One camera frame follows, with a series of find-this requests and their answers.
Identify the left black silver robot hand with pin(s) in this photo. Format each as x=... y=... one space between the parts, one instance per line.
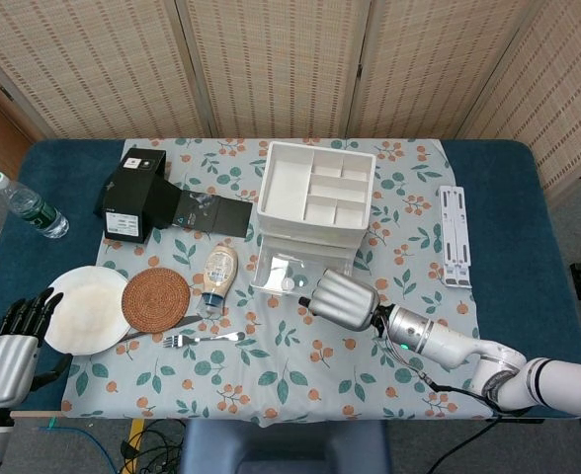
x=4 y=365

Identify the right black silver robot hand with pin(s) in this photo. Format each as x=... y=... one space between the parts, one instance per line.
x=345 y=298

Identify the black bottle cap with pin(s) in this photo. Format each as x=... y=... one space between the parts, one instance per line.
x=304 y=301

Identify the clear plastic drawer bin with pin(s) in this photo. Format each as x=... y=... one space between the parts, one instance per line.
x=271 y=274

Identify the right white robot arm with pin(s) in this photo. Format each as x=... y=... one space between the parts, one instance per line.
x=468 y=345

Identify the white round bottle cap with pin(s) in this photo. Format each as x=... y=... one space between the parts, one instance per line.
x=288 y=283

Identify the floral fruit print tablecloth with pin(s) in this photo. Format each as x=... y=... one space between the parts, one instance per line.
x=280 y=365

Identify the white round plate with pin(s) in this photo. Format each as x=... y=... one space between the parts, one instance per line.
x=85 y=311

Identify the white folding laptop stand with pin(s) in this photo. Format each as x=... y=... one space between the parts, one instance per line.
x=456 y=237

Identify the mayonnaise squeeze bottle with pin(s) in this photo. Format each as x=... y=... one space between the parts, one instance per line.
x=220 y=274

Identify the flat black cardboard sleeve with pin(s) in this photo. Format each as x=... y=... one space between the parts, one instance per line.
x=221 y=214

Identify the clear plastic water bottle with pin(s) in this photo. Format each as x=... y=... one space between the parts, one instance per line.
x=33 y=210

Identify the blue chair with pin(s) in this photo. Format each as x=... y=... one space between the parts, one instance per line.
x=280 y=447

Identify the round woven rattan coaster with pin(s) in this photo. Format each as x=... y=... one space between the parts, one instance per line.
x=156 y=298

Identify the steel fork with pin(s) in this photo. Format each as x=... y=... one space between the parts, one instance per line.
x=177 y=339

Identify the black cardboard box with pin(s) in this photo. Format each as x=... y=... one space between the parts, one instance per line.
x=132 y=197

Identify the woven folding screen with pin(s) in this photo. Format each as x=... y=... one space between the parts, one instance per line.
x=271 y=64

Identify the white drawer organizer box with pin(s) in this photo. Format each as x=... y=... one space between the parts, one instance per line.
x=283 y=190

